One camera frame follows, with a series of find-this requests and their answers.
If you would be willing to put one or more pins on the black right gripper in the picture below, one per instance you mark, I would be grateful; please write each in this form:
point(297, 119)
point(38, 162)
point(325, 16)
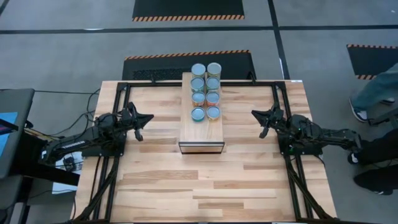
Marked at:
point(277, 119)

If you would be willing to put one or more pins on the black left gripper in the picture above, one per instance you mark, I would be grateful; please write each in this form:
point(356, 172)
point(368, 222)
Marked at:
point(129, 120)

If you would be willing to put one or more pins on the yellow-orange labelled tin can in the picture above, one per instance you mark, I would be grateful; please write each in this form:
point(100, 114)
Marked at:
point(213, 112)

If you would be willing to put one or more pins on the white strawberry-print tin can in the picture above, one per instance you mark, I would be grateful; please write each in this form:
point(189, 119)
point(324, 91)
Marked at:
point(213, 98)

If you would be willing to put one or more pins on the teal labelled tin can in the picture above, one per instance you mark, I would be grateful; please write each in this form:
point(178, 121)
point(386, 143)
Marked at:
point(198, 114)

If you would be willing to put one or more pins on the yellow labelled tin can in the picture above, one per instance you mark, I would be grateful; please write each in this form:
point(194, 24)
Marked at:
point(198, 98)

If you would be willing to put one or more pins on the orange circle-patterned tin can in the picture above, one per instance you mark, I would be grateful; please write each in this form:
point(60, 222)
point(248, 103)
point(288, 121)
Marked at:
point(213, 83)

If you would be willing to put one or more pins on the green labelled tin can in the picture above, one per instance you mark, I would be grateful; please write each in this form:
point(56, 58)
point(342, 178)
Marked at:
point(214, 69)

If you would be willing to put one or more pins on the pale labelled tin can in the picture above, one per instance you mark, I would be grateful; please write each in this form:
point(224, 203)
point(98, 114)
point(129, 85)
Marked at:
point(198, 70)

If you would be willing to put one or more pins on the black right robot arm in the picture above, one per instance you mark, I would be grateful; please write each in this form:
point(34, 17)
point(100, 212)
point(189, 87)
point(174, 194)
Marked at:
point(326, 137)

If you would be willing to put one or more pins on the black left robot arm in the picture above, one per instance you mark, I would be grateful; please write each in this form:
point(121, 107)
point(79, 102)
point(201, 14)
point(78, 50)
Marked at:
point(74, 143)

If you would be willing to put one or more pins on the light wooden shelf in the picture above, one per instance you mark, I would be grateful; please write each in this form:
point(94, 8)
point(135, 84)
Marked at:
point(201, 133)

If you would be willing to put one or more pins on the black hazard-striped floor mat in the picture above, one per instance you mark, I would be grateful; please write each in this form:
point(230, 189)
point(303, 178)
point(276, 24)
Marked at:
point(367, 60)
point(186, 7)
point(155, 67)

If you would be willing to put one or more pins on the black power adapter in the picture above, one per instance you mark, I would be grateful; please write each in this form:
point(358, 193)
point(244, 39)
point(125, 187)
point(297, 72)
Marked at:
point(69, 163)

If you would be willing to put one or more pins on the white paper sheet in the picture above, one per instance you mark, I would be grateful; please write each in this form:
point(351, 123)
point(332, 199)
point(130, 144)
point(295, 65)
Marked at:
point(63, 186)

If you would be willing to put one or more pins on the black desk stand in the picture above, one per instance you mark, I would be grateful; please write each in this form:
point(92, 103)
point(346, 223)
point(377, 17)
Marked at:
point(46, 174)

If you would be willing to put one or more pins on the person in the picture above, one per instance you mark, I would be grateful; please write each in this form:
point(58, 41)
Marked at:
point(376, 149)
point(373, 90)

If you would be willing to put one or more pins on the grey computer monitor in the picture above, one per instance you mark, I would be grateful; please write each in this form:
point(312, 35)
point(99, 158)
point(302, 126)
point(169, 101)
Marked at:
point(21, 130)

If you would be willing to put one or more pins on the black aluminium extrusion frame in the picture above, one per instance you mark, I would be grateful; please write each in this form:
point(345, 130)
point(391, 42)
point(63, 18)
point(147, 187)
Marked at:
point(155, 83)

